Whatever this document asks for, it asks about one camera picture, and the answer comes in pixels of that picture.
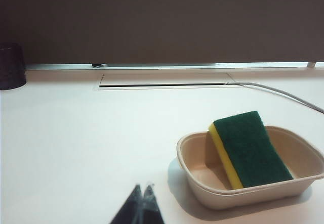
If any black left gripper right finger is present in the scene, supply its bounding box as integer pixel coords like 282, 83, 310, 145
142, 183, 164, 224

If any dark brown desk partition panel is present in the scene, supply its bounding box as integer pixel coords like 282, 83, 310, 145
0, 0, 324, 66

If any grey cable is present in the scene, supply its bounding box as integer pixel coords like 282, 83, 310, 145
224, 81, 324, 114

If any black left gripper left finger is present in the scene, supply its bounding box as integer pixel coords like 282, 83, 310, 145
108, 184, 143, 224

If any white table cable flap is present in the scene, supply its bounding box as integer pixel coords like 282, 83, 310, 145
93, 72, 240, 91

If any beige paper lunch box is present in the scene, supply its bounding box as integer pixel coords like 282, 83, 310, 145
176, 125, 324, 211

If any green and yellow cleaning sponge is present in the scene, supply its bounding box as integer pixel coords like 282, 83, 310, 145
208, 110, 295, 191

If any black ribbed cup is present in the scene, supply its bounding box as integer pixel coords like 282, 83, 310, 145
0, 42, 27, 91

